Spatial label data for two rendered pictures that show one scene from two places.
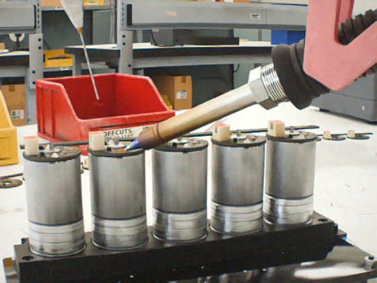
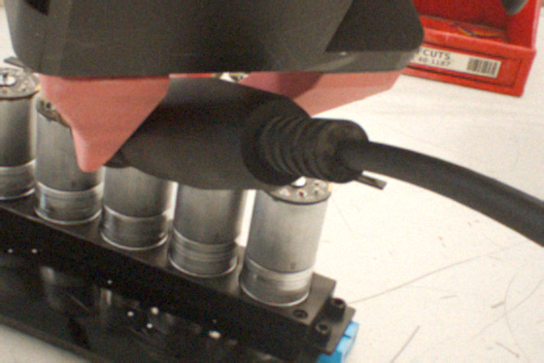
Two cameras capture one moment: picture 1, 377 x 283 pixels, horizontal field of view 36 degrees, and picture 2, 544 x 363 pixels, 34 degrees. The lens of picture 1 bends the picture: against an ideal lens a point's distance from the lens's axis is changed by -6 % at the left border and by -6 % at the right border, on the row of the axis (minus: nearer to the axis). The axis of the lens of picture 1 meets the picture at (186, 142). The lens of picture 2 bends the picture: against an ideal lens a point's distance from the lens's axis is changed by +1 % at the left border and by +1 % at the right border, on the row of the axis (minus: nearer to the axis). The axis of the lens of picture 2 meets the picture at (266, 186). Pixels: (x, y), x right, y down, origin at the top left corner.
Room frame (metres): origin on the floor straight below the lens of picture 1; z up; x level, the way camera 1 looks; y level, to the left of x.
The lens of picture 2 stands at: (0.08, -0.20, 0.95)
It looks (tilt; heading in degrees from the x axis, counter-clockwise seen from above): 30 degrees down; 38
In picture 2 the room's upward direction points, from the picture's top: 10 degrees clockwise
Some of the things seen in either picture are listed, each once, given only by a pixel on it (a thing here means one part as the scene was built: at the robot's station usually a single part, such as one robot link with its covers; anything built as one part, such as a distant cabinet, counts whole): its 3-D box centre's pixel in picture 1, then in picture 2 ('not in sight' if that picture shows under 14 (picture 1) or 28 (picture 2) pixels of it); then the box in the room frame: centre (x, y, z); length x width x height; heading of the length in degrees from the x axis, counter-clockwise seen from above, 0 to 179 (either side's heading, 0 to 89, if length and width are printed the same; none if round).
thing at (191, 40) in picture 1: (212, 40); not in sight; (3.27, -0.14, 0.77); 0.24 x 0.16 x 0.04; 121
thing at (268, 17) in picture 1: (240, 17); not in sight; (3.15, -0.28, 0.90); 1.30 x 0.06 x 0.12; 122
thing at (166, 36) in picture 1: (168, 36); not in sight; (3.10, 0.09, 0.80); 0.15 x 0.12 x 0.10; 51
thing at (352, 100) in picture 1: (371, 79); not in sight; (0.76, -0.24, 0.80); 0.15 x 0.12 x 0.10; 21
